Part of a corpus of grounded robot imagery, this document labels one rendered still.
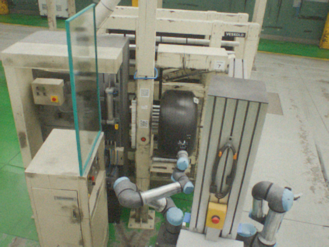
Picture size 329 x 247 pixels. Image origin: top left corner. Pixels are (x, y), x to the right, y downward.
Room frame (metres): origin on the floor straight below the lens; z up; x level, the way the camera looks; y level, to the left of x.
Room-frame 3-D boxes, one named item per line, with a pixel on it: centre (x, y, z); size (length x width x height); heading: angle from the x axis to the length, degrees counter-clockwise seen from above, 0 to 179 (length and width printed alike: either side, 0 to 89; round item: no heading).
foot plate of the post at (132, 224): (2.37, 0.17, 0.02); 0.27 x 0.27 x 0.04; 0
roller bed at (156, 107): (2.77, 0.14, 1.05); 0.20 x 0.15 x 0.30; 90
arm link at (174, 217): (1.56, -0.11, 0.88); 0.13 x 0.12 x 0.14; 24
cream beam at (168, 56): (2.69, -0.21, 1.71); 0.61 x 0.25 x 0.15; 90
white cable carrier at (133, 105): (2.34, 0.26, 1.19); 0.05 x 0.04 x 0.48; 0
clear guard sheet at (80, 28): (1.78, 0.50, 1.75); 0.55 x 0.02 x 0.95; 0
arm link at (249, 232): (1.46, -0.61, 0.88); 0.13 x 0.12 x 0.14; 54
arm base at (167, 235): (1.56, -0.12, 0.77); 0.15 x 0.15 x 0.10
